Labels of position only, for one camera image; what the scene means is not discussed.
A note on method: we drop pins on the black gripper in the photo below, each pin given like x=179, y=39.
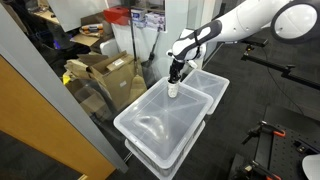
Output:
x=174, y=71

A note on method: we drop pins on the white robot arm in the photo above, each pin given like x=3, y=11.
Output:
x=291, y=22

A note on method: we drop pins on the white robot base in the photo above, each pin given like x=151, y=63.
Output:
x=311, y=167

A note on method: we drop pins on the white patterned mug cup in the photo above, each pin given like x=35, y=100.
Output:
x=173, y=89

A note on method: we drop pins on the clear plastic bin lid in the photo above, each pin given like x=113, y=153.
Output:
x=157, y=123

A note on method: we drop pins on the brown cardboard box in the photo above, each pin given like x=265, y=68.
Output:
x=113, y=74

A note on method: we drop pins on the clear plastic storage bin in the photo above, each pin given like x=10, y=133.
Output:
x=166, y=169

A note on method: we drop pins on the red toolbox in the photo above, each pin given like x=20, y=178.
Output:
x=117, y=15

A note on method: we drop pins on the black perforated work table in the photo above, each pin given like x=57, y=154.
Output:
x=283, y=155

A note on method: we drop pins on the orange handled clamp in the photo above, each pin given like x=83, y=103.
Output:
x=245, y=172
x=263, y=127

